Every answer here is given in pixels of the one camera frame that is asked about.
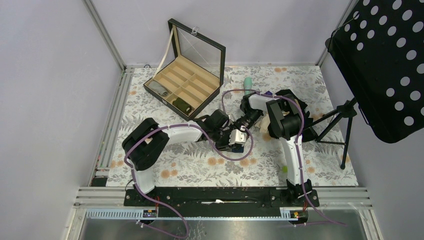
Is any floral patterned table mat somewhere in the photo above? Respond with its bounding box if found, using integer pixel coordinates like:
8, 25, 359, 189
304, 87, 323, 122
106, 66, 358, 187

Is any black perforated panel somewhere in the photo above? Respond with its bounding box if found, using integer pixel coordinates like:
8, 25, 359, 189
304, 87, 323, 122
325, 0, 424, 144

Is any tan beige cloth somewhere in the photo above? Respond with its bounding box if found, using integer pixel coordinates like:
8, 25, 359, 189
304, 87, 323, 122
282, 96, 303, 116

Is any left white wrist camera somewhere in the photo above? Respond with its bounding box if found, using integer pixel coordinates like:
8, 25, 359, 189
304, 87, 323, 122
229, 129, 248, 145

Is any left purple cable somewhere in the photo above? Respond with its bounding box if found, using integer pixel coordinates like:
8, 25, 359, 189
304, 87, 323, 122
124, 123, 255, 240

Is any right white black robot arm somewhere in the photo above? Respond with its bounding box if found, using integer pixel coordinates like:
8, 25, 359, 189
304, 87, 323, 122
237, 91, 312, 206

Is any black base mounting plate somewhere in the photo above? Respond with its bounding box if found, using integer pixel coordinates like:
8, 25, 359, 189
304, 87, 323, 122
123, 187, 320, 219

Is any black wooden compartment box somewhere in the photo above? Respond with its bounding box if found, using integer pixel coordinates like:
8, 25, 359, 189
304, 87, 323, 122
143, 18, 226, 120

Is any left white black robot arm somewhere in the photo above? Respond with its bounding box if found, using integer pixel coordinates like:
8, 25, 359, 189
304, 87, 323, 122
122, 109, 256, 206

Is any black tripod stand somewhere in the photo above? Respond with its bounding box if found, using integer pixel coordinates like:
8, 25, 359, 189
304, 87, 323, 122
301, 97, 359, 170

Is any grey rolled item in box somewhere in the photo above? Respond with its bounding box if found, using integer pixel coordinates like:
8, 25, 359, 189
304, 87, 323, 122
148, 80, 170, 98

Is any navy blue white-trimmed underwear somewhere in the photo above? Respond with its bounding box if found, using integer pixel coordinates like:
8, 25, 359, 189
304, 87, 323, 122
231, 144, 244, 153

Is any dark rolled item in box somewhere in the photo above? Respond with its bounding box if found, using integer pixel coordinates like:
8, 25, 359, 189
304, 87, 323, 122
172, 97, 193, 116

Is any black cloth pile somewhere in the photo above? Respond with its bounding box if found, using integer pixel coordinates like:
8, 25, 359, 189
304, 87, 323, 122
275, 89, 317, 143

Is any mint green rolled cloth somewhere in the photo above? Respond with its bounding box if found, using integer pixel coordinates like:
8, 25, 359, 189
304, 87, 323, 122
243, 77, 253, 95

